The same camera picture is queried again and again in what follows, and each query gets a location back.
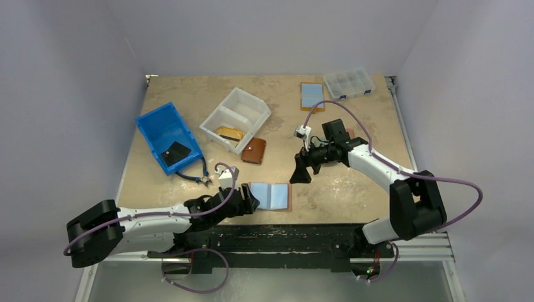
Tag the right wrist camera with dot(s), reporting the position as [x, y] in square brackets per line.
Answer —
[304, 133]

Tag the blue plastic bin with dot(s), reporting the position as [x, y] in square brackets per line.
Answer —
[163, 126]

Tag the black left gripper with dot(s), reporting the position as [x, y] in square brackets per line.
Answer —
[242, 200]

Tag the black mounting base plate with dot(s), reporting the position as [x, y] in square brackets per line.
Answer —
[298, 246]

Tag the gold card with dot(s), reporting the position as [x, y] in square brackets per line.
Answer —
[233, 135]

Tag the brown leather card holder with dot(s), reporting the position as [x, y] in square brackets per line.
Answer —
[253, 153]

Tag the aluminium frame rail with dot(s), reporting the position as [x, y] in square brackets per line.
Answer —
[194, 229]

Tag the orange open card holder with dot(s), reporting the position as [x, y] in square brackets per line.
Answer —
[311, 93]

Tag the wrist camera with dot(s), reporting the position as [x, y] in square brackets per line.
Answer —
[304, 133]
[227, 178]

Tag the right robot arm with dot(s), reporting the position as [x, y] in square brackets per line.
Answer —
[415, 203]

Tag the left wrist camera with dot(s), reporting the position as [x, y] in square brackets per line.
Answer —
[227, 178]

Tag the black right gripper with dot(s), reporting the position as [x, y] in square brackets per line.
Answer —
[310, 159]

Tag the clear plastic organizer box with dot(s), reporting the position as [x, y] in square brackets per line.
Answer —
[349, 84]

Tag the black card holder in bin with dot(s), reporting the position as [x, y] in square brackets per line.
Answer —
[175, 153]

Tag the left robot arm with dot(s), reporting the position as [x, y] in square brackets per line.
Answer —
[106, 229]

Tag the white double compartment bin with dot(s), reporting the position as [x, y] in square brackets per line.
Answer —
[240, 110]

